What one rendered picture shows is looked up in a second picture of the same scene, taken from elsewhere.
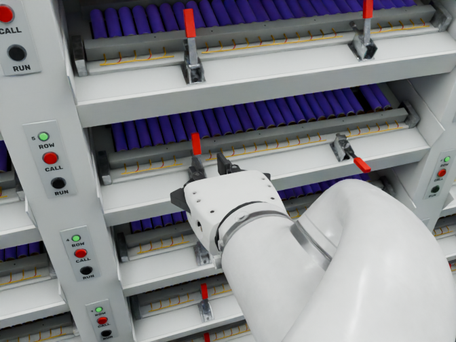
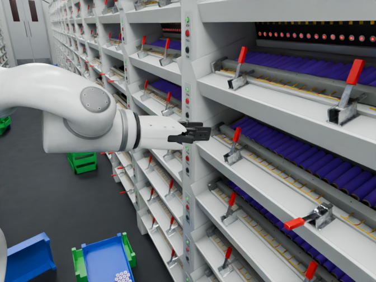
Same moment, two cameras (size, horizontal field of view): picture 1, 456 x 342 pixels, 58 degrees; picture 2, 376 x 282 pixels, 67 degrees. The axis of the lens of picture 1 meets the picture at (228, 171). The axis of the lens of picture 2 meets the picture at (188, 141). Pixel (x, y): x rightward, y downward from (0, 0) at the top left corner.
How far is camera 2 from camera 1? 67 cm
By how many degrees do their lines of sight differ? 70
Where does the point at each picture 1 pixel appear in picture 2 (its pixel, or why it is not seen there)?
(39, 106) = (189, 75)
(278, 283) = not seen: hidden behind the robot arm
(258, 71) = (261, 97)
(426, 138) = not seen: outside the picture
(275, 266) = not seen: hidden behind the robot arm
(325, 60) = (306, 109)
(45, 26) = (194, 40)
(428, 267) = (24, 75)
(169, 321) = (212, 252)
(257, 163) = (264, 177)
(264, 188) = (161, 125)
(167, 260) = (218, 206)
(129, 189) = (212, 143)
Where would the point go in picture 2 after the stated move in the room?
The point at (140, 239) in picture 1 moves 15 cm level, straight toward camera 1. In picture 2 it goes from (221, 186) to (177, 197)
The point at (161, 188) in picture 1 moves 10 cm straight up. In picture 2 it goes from (219, 151) to (221, 116)
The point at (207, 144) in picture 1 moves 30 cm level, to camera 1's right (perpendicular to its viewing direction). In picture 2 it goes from (254, 147) to (327, 226)
